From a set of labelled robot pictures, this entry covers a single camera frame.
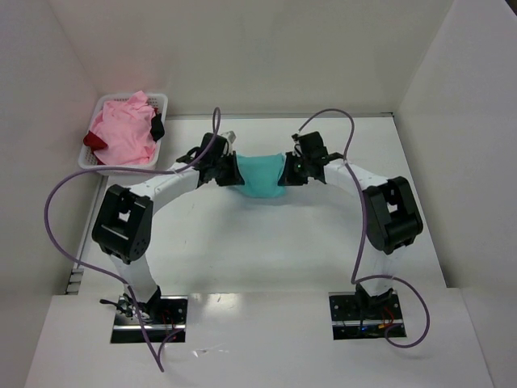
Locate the black t shirt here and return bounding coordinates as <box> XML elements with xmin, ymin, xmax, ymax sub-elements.
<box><xmin>149</xmin><ymin>113</ymin><xmax>165</xmax><ymax>142</ymax></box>

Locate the red t shirt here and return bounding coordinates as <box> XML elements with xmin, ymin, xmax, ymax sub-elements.
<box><xmin>83</xmin><ymin>131</ymin><xmax>107</xmax><ymax>152</ymax></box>

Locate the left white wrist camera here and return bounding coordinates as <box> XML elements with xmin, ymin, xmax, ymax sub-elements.
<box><xmin>221</xmin><ymin>131</ymin><xmax>237</xmax><ymax>145</ymax></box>

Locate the pink t shirt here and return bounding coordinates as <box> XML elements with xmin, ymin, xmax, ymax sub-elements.
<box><xmin>89</xmin><ymin>91</ymin><xmax>159</xmax><ymax>166</ymax></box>

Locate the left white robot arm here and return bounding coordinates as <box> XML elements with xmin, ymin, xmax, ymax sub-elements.
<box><xmin>92</xmin><ymin>131</ymin><xmax>244</xmax><ymax>319</ymax></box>

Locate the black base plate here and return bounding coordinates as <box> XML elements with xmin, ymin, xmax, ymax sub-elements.
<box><xmin>329</xmin><ymin>291</ymin><xmax>406</xmax><ymax>340</ymax></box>
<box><xmin>100</xmin><ymin>295</ymin><xmax>188</xmax><ymax>344</ymax></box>

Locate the white plastic basket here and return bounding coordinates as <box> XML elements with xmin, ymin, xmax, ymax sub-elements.
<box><xmin>78</xmin><ymin>91</ymin><xmax>168</xmax><ymax>170</ymax></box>

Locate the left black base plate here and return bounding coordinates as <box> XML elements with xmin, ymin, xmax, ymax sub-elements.
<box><xmin>100</xmin><ymin>295</ymin><xmax>188</xmax><ymax>344</ymax></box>

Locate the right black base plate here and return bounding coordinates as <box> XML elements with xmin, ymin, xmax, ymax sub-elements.
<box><xmin>329</xmin><ymin>291</ymin><xmax>406</xmax><ymax>340</ymax></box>

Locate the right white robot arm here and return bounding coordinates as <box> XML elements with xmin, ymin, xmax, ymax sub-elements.
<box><xmin>278</xmin><ymin>132</ymin><xmax>423</xmax><ymax>314</ymax></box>

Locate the teal t shirt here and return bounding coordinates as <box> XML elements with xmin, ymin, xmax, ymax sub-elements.
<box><xmin>235</xmin><ymin>154</ymin><xmax>286</xmax><ymax>199</ymax></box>

